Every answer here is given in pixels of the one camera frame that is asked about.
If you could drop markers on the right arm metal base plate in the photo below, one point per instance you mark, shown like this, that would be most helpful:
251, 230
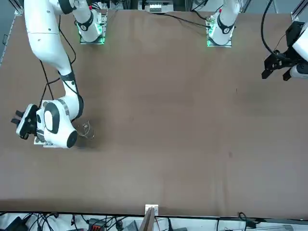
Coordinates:
92, 43

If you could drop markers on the aluminium rail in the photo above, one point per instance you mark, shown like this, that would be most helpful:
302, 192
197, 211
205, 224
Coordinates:
276, 228

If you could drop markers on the upright post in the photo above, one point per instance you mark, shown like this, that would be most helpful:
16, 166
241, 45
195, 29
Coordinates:
147, 221

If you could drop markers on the white post bracket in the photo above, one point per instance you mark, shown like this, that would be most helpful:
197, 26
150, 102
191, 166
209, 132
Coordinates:
155, 207

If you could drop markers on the red black device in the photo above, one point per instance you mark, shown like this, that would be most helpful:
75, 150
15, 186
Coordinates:
97, 226

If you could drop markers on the black plug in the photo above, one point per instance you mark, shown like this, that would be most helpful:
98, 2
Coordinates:
251, 224

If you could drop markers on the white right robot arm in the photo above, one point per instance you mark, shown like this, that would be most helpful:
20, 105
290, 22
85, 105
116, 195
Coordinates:
45, 36

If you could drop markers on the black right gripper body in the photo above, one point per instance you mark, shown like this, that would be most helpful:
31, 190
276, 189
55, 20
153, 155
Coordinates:
30, 122

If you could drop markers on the clear glass beaker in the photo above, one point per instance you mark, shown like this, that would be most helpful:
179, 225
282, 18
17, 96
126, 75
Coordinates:
87, 131

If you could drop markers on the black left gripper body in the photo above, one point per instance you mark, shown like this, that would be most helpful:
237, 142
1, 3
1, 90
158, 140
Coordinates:
292, 33

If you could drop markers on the white side table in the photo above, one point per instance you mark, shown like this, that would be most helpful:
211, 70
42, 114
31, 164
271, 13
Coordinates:
192, 225

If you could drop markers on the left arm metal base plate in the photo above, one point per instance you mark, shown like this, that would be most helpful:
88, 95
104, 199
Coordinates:
219, 46

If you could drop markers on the aluminium frame profile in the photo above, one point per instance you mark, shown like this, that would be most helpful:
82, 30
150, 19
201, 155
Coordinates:
295, 13

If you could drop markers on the aluminium corner bracket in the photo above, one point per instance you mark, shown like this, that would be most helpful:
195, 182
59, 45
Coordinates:
18, 10

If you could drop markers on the grey power strip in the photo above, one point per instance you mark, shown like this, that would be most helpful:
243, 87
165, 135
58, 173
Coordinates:
156, 7

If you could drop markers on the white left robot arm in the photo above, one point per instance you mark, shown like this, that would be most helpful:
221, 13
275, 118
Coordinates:
225, 26

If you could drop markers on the white test tube rack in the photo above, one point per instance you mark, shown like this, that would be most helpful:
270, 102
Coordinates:
48, 145

